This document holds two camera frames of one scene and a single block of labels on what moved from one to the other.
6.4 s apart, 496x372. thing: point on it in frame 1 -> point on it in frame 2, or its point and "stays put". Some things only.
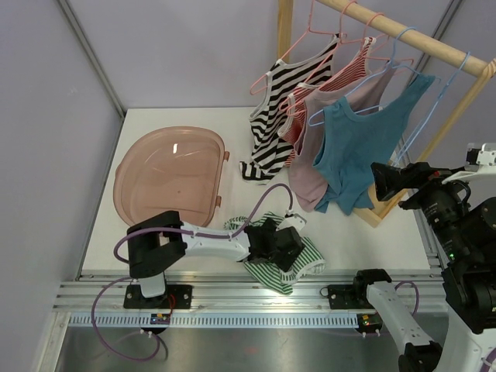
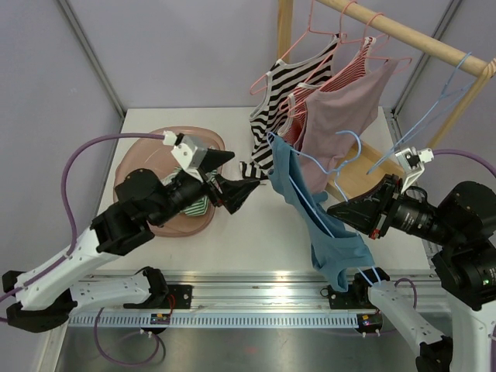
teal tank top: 351,145 -> 338,249
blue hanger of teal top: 393,66 -> 328,170
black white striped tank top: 271,152 stays put
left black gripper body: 285,260 -> 185,191
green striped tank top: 282,280 -> 200,207
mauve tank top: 365,93 stays put
